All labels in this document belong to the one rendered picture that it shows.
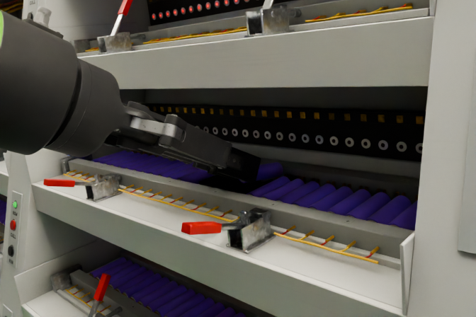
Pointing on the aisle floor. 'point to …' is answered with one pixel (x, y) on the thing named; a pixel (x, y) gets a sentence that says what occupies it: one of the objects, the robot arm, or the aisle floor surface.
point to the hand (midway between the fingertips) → (227, 162)
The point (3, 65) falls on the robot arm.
